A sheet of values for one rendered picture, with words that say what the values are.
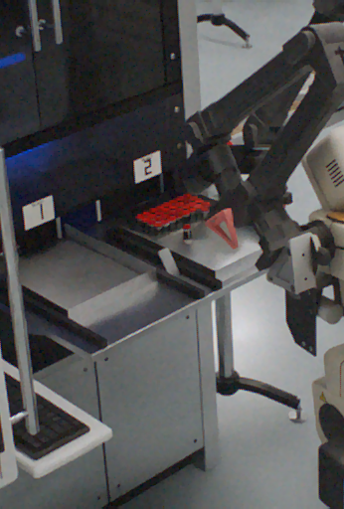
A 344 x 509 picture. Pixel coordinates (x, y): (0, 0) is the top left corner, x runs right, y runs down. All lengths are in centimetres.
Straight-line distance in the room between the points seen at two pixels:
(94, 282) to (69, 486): 68
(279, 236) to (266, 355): 193
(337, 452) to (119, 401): 97
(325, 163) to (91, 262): 82
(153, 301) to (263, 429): 116
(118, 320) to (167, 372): 71
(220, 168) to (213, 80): 414
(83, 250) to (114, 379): 42
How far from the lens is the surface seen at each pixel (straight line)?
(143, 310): 298
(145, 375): 358
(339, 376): 276
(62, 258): 322
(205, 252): 320
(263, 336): 453
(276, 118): 306
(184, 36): 331
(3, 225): 238
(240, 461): 396
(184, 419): 376
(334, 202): 258
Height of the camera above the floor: 238
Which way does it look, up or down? 28 degrees down
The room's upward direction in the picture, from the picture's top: 4 degrees counter-clockwise
